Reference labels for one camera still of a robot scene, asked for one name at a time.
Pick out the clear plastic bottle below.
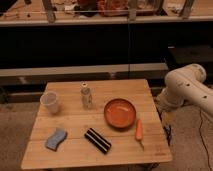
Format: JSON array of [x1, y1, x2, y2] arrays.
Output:
[[81, 82, 92, 109]]

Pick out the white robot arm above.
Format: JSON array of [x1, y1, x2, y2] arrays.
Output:
[[157, 64, 213, 118]]

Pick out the orange bowl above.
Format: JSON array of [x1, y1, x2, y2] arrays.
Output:
[[104, 98, 136, 129]]

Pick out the wooden table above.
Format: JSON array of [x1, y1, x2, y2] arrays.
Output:
[[21, 79, 172, 169]]

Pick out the orange carrot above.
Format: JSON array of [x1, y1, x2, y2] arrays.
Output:
[[135, 118, 144, 150]]

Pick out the black white striped block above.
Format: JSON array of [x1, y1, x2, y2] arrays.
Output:
[[84, 128, 111, 154]]

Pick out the clear plastic cup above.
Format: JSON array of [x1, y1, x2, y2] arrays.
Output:
[[40, 91, 59, 114]]

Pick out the blue sponge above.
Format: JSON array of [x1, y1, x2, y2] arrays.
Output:
[[45, 128, 67, 151]]

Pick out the long background workbench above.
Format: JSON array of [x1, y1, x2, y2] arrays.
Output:
[[0, 0, 213, 27]]

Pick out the black cable on floor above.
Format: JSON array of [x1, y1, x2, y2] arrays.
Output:
[[198, 109, 213, 171]]

